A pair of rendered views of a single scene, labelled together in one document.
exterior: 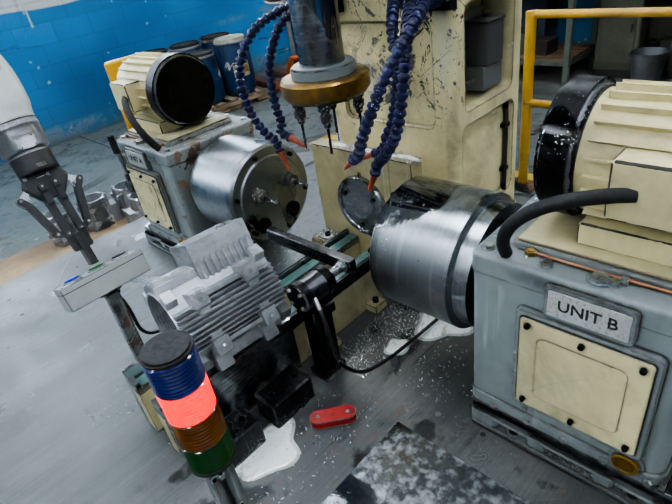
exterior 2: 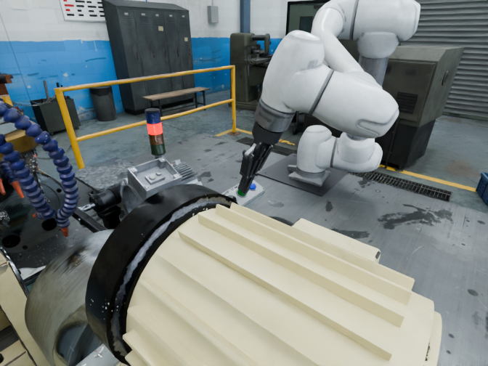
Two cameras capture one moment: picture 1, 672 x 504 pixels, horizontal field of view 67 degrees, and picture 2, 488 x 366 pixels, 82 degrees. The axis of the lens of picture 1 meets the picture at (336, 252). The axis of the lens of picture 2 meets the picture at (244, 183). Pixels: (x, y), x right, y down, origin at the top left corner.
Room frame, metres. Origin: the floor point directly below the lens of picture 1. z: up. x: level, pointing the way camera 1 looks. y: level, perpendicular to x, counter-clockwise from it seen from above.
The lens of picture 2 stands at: (1.64, 0.35, 1.50)
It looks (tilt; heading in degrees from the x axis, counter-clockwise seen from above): 28 degrees down; 169
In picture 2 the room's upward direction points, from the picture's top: straight up
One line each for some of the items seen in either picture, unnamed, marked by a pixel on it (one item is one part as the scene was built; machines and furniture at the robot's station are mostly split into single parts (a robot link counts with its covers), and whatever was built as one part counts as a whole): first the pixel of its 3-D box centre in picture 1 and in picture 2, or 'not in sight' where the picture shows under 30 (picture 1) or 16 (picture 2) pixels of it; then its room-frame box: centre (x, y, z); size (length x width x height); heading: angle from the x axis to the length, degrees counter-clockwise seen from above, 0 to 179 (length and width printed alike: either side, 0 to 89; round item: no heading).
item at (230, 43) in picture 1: (200, 77); not in sight; (6.16, 1.18, 0.37); 1.20 x 0.80 x 0.74; 125
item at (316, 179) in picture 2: not in sight; (306, 170); (0.34, 0.95, 0.83); 0.22 x 0.18 x 0.06; 48
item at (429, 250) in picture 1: (462, 254); (8, 199); (0.77, -0.23, 1.04); 0.41 x 0.25 x 0.25; 41
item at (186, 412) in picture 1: (185, 394); (155, 127); (0.43, 0.20, 1.14); 0.06 x 0.06 x 0.04
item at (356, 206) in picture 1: (360, 205); (13, 272); (1.08, -0.08, 1.02); 0.15 x 0.02 x 0.15; 41
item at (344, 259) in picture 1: (308, 248); (94, 225); (0.92, 0.06, 1.01); 0.26 x 0.04 x 0.03; 41
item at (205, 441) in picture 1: (197, 420); (156, 137); (0.43, 0.20, 1.10); 0.06 x 0.06 x 0.04
